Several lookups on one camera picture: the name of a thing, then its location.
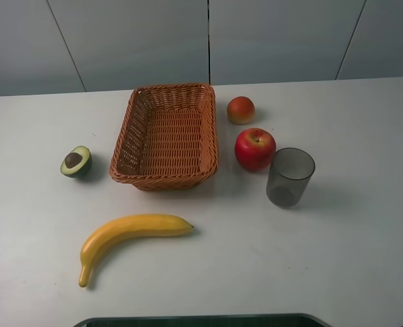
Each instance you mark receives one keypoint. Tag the brown wicker basket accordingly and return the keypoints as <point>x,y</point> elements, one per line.
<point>168,138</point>

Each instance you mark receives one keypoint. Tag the yellow banana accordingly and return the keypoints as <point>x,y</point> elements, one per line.
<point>122,229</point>

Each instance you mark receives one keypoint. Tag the halved avocado with pit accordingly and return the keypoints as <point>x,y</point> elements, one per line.
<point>77,163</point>

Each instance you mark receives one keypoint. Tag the orange peach fruit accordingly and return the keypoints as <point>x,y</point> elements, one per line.
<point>240,110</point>

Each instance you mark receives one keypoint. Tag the grey translucent plastic cup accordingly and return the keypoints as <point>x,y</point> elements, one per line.
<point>289,174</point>

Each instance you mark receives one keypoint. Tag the red apple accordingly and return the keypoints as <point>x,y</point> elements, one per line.
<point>254,149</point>

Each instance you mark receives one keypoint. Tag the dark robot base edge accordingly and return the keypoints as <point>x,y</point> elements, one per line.
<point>288,319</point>

